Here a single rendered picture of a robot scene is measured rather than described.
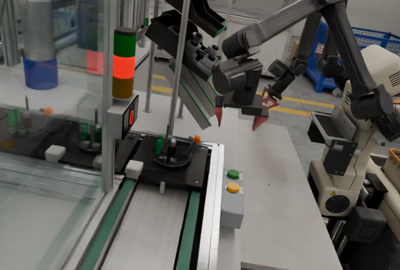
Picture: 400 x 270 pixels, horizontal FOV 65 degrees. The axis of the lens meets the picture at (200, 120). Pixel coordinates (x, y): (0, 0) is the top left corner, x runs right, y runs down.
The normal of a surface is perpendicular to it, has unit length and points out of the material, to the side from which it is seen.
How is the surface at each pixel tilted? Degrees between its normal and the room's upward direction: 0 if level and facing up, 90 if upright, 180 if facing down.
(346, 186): 90
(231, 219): 90
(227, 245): 0
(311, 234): 0
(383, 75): 90
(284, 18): 49
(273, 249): 0
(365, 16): 90
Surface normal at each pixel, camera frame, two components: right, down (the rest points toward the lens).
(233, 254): 0.15, -0.88
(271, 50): -0.06, 0.45
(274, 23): 0.48, -0.22
